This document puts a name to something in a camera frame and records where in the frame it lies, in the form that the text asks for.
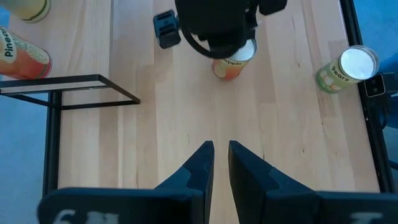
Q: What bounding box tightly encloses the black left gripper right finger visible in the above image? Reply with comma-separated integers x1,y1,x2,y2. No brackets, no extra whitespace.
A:
228,139,398,224

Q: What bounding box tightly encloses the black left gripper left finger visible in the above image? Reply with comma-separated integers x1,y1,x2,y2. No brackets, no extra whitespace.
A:
36,139,216,224

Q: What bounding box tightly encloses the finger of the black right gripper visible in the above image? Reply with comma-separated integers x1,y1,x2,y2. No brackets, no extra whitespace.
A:
154,9,182,50
258,0,289,16

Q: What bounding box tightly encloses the pineapple label orange can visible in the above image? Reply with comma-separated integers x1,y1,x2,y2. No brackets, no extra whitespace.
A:
0,26,53,80
211,39,258,82

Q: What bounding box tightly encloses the pears label green can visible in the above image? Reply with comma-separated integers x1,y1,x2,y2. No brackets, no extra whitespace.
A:
315,45,381,95

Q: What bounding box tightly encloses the wooden shelf black frame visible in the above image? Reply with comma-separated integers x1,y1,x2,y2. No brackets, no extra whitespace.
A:
0,0,141,110

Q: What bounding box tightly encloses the small black table camera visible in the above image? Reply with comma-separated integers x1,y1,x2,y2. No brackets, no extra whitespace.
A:
363,73,387,98

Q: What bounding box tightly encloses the black aluminium rig frame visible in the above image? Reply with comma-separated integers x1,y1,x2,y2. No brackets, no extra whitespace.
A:
43,0,398,197

